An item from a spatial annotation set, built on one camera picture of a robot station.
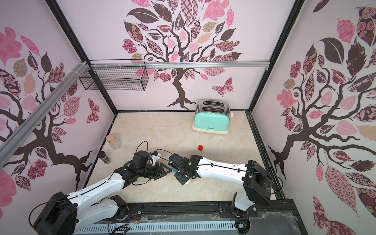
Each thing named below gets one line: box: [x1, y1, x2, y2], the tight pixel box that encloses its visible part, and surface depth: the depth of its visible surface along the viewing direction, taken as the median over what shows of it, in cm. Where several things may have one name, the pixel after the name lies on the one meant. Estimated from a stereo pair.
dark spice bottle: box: [97, 150, 112, 165], surface depth 88 cm
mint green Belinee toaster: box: [191, 98, 235, 135], surface depth 102 cm
